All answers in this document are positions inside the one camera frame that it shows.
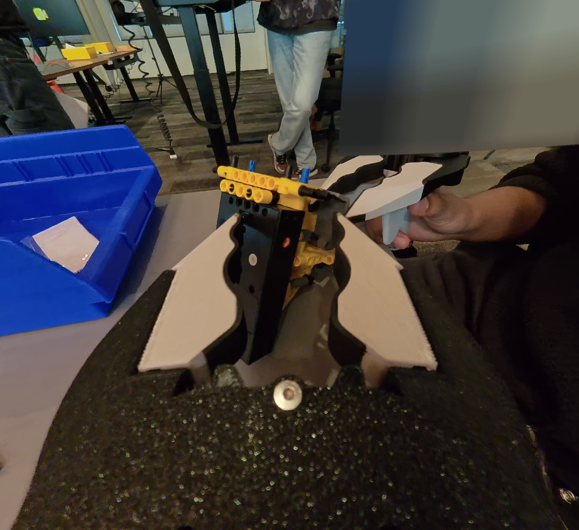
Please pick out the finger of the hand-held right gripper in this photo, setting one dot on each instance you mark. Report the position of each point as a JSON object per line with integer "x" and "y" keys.
{"x": 398, "y": 190}
{"x": 355, "y": 177}

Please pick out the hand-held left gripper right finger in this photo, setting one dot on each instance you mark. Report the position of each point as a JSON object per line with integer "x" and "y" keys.
{"x": 380, "y": 312}

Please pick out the yellow box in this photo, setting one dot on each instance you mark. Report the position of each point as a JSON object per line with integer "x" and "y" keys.
{"x": 102, "y": 47}
{"x": 77, "y": 53}

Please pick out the low wooden desk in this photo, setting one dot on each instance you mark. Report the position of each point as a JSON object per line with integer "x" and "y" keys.
{"x": 81, "y": 63}

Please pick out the person's right hand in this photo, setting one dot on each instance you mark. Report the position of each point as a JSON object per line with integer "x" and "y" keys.
{"x": 434, "y": 217}

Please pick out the clear plastic bag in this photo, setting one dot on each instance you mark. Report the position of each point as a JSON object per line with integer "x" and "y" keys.
{"x": 65, "y": 242}

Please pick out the grey curved brick panel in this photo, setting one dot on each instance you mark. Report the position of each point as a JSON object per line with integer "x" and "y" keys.
{"x": 326, "y": 222}

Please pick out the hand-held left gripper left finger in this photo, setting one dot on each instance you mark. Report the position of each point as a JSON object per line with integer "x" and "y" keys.
{"x": 190, "y": 312}

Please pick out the blue plastic storage bin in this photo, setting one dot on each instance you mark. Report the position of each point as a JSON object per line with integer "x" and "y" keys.
{"x": 90, "y": 168}

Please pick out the yellow black toy brick model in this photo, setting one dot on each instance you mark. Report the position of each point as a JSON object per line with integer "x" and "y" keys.
{"x": 267, "y": 267}

